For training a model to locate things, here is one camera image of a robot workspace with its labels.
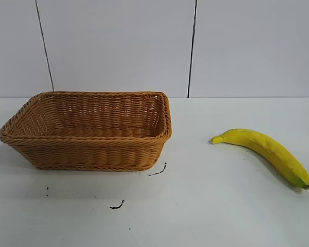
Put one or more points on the yellow banana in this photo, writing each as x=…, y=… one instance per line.
x=273, y=151

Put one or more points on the woven wicker basket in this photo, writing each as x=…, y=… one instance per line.
x=92, y=154

